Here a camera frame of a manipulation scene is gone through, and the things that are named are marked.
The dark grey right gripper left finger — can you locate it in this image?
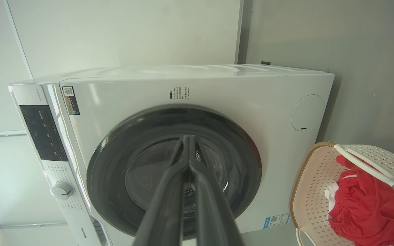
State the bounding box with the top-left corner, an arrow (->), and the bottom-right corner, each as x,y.
132,135 -> 191,246

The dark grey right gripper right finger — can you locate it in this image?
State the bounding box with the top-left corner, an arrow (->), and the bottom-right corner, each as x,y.
189,135 -> 246,246

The beige perforated laundry basket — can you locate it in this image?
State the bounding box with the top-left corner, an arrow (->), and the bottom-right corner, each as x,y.
289,141 -> 394,246

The dark round washing machine door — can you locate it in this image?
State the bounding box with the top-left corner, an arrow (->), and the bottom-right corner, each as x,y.
87,105 -> 262,241

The blue white energy label sticker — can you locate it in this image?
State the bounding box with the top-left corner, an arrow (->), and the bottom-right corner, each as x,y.
264,213 -> 290,229

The white washing machine dial knob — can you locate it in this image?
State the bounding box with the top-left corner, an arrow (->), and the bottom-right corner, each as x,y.
50,181 -> 73,201

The black printed text label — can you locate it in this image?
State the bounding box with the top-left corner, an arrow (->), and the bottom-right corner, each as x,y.
170,87 -> 191,100

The white front-load washing machine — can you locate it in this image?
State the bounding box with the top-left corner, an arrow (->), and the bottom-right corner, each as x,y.
8,64 -> 335,246

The white garment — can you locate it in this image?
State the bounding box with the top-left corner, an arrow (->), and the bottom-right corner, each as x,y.
324,174 -> 358,213

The round white filter cover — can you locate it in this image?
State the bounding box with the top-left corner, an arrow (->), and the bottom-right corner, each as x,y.
291,94 -> 325,132

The black QR code sticker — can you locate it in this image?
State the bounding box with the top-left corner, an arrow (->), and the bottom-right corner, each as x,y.
62,86 -> 80,115

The black washing machine control panel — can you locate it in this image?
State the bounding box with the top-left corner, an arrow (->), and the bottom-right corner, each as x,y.
19,105 -> 68,162

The red garment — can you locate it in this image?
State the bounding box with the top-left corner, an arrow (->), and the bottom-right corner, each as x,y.
328,154 -> 394,246

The white basket handle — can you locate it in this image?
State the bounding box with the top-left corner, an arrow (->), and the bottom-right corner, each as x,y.
295,227 -> 318,246
334,144 -> 394,187

